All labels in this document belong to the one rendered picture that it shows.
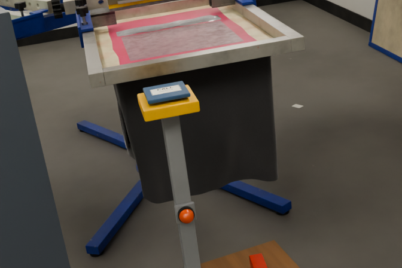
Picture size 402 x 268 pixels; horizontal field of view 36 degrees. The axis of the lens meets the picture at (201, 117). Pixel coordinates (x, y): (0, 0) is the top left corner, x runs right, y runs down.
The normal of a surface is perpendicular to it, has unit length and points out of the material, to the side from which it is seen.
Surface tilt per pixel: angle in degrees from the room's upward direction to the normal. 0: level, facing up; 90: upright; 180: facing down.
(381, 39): 79
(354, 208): 0
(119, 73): 90
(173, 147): 90
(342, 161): 0
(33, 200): 90
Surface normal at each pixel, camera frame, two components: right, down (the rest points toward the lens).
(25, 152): 0.47, 0.28
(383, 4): -0.98, 0.01
